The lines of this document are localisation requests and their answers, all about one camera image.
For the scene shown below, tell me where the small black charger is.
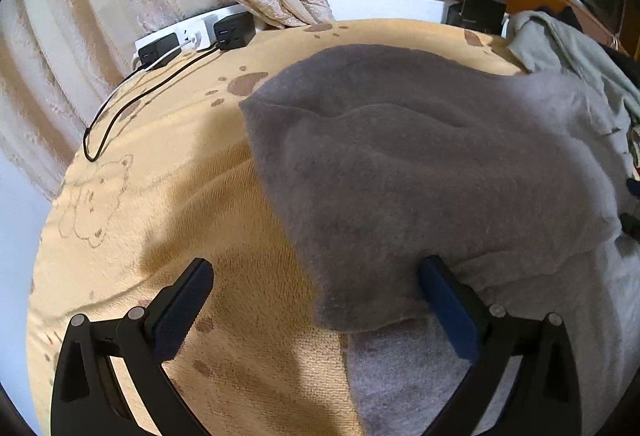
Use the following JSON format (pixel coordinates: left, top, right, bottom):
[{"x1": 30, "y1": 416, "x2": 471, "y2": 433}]
[{"x1": 137, "y1": 34, "x2": 181, "y2": 67}]

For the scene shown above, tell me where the black cable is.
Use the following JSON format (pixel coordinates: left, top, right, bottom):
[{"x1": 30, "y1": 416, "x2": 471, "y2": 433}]
[{"x1": 82, "y1": 44, "x2": 223, "y2": 163}]

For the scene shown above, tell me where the grey fleece sweater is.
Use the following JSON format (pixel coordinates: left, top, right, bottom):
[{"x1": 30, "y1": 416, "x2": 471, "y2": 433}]
[{"x1": 239, "y1": 44, "x2": 640, "y2": 436}]

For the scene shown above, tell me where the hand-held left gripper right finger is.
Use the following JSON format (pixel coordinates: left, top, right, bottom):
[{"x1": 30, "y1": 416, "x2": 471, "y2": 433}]
[{"x1": 419, "y1": 255, "x2": 581, "y2": 436}]

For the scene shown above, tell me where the white mattress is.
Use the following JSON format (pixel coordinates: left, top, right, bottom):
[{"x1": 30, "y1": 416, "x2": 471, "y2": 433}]
[{"x1": 322, "y1": 0, "x2": 448, "y2": 24}]

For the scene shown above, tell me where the yellow paw-print blanket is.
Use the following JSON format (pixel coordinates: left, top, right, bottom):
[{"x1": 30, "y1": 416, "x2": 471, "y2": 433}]
[{"x1": 27, "y1": 19, "x2": 526, "y2": 436}]

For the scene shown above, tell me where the black box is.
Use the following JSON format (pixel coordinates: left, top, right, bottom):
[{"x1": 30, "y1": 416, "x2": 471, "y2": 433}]
[{"x1": 446, "y1": 0, "x2": 508, "y2": 34}]

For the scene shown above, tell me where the light grey sweatshirt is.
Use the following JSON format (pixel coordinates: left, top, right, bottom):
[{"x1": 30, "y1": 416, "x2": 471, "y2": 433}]
[{"x1": 505, "y1": 10, "x2": 640, "y2": 182}]

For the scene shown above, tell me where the black garment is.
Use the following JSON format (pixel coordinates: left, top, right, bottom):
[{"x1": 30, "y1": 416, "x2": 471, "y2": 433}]
[{"x1": 537, "y1": 4, "x2": 640, "y2": 67}]

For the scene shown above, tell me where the large black charger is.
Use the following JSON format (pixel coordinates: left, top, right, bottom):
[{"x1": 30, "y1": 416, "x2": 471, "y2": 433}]
[{"x1": 212, "y1": 11, "x2": 257, "y2": 52}]

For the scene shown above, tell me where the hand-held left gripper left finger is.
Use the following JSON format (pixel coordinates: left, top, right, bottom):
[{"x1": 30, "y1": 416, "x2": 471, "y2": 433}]
[{"x1": 50, "y1": 257, "x2": 216, "y2": 436}]

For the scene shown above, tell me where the white power strip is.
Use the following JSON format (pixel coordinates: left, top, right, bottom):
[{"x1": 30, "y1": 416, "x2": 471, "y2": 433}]
[{"x1": 134, "y1": 4, "x2": 246, "y2": 67}]

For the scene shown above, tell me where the white cable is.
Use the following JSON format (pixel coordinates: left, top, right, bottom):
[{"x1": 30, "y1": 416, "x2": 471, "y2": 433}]
[{"x1": 132, "y1": 36, "x2": 201, "y2": 70}]

